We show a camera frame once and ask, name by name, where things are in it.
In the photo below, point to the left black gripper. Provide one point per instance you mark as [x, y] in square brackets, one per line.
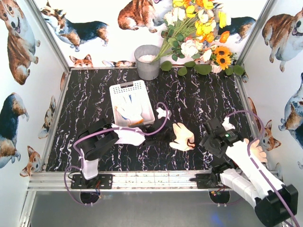
[164, 131]

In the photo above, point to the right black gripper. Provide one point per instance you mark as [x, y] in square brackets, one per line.
[215, 126]

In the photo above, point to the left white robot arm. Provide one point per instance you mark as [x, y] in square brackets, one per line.
[96, 140]

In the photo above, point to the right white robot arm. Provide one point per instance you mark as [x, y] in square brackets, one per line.
[272, 200]

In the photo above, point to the white plastic storage basket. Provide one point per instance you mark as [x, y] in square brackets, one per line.
[138, 88]

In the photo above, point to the grey metal bucket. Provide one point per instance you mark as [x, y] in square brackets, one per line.
[148, 66]

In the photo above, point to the sunflower pot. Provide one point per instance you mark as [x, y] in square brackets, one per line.
[222, 58]

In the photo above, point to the artificial flower bouquet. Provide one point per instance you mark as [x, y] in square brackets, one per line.
[192, 27]

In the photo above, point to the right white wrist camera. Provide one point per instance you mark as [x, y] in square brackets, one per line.
[227, 125]

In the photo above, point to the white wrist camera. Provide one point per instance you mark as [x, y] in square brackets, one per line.
[162, 113]
[227, 125]

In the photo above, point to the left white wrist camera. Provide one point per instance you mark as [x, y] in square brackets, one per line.
[162, 113]

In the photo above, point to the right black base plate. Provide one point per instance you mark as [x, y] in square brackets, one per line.
[205, 181]

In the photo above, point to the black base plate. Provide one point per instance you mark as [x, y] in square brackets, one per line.
[205, 181]
[101, 181]

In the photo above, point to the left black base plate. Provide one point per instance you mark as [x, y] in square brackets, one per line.
[101, 181]

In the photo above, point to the front aluminium rail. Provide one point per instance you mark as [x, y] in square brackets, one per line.
[125, 181]

